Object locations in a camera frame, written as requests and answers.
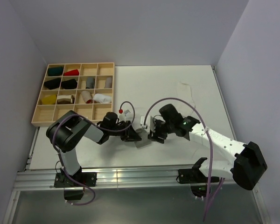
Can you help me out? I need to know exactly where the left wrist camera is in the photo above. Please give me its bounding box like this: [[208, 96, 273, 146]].
[[119, 109, 133, 121]]

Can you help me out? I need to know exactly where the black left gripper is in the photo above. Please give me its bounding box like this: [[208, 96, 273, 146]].
[[108, 121, 141, 142]]

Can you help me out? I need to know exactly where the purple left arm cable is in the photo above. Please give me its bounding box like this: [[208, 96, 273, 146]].
[[51, 101, 136, 206]]

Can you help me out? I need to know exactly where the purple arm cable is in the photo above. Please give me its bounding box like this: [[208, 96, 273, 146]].
[[143, 97, 224, 222], [51, 101, 136, 206]]

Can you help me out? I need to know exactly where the aluminium frame rail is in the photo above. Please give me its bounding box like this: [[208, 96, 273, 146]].
[[13, 163, 259, 191]]

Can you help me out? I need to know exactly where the wooden compartment tray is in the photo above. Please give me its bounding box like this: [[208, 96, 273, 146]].
[[31, 62, 115, 127]]

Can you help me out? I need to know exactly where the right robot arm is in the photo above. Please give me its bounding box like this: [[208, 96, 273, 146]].
[[148, 104, 267, 190]]

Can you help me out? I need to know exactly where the dark green rolled sock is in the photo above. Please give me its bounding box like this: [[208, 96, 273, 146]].
[[47, 66, 63, 77]]

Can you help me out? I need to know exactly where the black rolled sock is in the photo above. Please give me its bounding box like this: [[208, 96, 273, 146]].
[[61, 79, 77, 90], [43, 78, 61, 90]]

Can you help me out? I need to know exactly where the white brown rolled sock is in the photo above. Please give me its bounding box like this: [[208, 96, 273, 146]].
[[56, 94, 75, 105]]

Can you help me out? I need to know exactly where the black rolled sock left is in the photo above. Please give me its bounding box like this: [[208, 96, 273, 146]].
[[43, 78, 61, 90]]

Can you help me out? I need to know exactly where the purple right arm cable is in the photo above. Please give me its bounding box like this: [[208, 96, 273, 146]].
[[143, 97, 224, 222]]

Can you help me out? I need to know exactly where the light grey rolled sock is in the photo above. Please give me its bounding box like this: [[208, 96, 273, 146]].
[[105, 77, 112, 89]]

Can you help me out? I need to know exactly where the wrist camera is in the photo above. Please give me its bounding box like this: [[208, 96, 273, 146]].
[[119, 109, 133, 121], [140, 115, 155, 133]]

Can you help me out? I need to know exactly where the yellow rolled sock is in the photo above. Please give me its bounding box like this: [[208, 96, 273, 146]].
[[41, 95, 57, 105]]

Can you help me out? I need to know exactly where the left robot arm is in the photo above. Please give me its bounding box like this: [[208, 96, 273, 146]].
[[46, 110, 142, 186]]

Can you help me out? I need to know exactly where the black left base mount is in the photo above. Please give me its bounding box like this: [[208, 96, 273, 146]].
[[53, 171, 97, 205]]

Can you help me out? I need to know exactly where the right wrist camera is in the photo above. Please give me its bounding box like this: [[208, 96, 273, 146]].
[[140, 115, 155, 133]]

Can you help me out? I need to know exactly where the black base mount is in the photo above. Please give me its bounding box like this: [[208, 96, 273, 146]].
[[53, 171, 97, 205], [176, 168, 208, 184]]

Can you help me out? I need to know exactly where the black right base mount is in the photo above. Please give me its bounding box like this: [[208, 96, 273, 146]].
[[176, 168, 208, 184]]

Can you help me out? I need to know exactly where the black rolled sock right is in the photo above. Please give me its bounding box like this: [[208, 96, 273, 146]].
[[61, 79, 77, 90]]

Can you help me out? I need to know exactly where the beige rolled sock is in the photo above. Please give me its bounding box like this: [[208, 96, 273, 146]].
[[81, 91, 93, 104]]

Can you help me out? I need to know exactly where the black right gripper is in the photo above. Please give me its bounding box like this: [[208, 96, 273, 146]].
[[148, 117, 174, 144]]

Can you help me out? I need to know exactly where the grey sock with black stripes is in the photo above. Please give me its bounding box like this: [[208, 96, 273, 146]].
[[134, 128, 151, 148]]

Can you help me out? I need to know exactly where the red rolled sock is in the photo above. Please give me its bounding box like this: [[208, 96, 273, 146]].
[[63, 69, 79, 76]]

